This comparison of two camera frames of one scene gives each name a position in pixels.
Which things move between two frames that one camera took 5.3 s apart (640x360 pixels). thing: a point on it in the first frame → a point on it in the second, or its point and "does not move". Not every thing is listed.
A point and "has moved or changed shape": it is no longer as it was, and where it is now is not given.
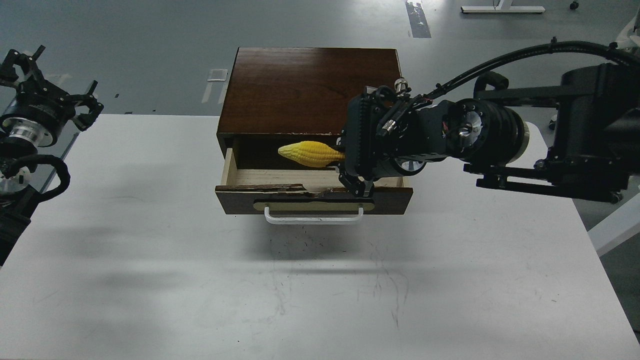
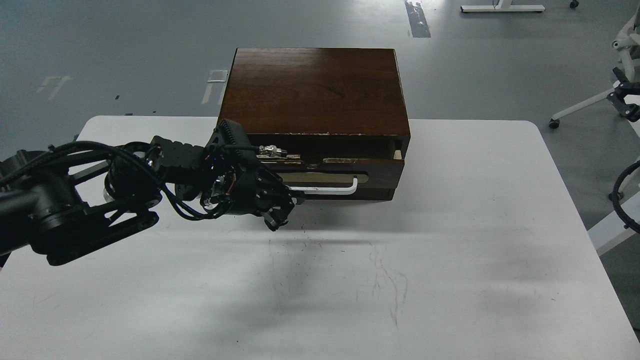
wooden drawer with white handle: x=306 y=195 has moved or changed shape
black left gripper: x=38 y=110 → x=226 y=173
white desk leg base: x=501 y=6 does not move
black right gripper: x=387 y=135 → x=623 y=87
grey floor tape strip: x=417 y=20 does not move
